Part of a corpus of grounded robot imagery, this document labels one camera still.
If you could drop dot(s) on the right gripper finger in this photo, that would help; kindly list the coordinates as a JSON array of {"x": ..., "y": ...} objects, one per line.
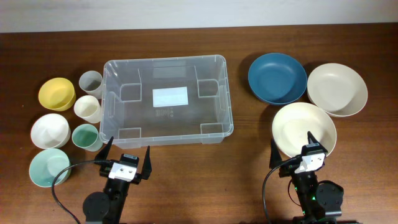
[
  {"x": 275, "y": 158},
  {"x": 313, "y": 146}
]

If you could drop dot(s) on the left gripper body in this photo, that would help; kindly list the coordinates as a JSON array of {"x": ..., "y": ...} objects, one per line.
[{"x": 136, "y": 178}]

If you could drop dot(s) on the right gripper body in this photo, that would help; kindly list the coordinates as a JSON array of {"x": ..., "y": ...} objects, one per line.
[{"x": 289, "y": 170}]

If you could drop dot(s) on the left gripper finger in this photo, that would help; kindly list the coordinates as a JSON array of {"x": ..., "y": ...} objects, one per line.
[
  {"x": 102, "y": 155},
  {"x": 147, "y": 166}
]

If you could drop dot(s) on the cream plate front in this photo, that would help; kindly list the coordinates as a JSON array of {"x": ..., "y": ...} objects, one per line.
[{"x": 292, "y": 123}]

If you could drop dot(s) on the beige plate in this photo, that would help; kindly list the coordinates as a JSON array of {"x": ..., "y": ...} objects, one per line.
[{"x": 337, "y": 89}]

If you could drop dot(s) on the white bowl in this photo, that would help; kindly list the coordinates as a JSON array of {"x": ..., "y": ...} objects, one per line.
[{"x": 50, "y": 131}]

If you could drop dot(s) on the blue plate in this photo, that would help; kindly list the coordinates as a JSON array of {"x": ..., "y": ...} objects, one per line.
[{"x": 277, "y": 79}]

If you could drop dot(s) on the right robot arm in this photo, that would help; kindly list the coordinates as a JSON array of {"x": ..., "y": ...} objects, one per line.
[{"x": 320, "y": 201}]

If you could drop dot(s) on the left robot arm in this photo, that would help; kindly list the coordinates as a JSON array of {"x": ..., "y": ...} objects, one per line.
[{"x": 107, "y": 206}]

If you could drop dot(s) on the green cup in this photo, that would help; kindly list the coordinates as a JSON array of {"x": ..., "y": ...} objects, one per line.
[{"x": 86, "y": 136}]

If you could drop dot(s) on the cream cup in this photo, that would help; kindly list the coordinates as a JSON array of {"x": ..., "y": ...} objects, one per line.
[{"x": 88, "y": 108}]

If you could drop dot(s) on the mint green bowl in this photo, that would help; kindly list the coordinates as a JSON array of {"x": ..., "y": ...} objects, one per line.
[{"x": 46, "y": 165}]

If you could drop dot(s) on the clear plastic storage bin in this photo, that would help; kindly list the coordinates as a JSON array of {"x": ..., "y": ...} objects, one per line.
[{"x": 127, "y": 103}]

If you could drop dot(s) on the grey cup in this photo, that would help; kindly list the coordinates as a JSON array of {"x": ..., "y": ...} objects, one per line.
[{"x": 92, "y": 83}]

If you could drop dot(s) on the yellow bowl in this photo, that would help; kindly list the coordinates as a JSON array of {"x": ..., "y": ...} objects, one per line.
[{"x": 57, "y": 94}]

